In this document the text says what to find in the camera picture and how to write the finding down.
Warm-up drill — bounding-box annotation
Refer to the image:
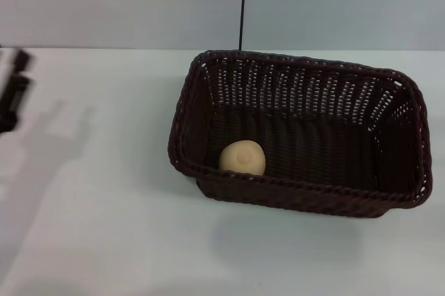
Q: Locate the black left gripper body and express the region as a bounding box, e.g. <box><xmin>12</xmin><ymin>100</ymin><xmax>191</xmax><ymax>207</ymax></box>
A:
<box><xmin>0</xmin><ymin>110</ymin><xmax>19</xmax><ymax>134</ymax></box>

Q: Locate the round bun with orange centre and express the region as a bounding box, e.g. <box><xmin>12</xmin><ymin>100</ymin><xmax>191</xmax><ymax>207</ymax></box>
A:
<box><xmin>218</xmin><ymin>140</ymin><xmax>267</xmax><ymax>176</ymax></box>

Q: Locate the dark brown woven basket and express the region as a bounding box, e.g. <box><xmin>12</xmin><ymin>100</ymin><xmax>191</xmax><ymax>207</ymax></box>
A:
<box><xmin>167</xmin><ymin>49</ymin><xmax>435</xmax><ymax>220</ymax></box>

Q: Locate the thin black vertical cable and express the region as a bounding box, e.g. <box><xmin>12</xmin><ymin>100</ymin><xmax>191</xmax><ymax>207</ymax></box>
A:
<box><xmin>238</xmin><ymin>0</ymin><xmax>248</xmax><ymax>51</ymax></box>

